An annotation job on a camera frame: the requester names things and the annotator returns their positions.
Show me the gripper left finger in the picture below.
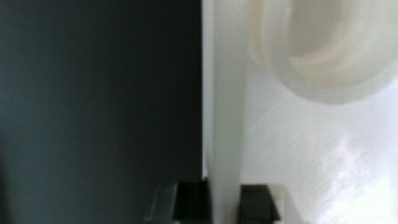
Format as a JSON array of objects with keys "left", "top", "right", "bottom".
[{"left": 144, "top": 181, "right": 212, "bottom": 224}]

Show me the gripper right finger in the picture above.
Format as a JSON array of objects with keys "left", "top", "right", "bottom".
[{"left": 238, "top": 185, "right": 281, "bottom": 224}]

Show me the white square table top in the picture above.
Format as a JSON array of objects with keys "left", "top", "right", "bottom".
[{"left": 203, "top": 0, "right": 398, "bottom": 224}]

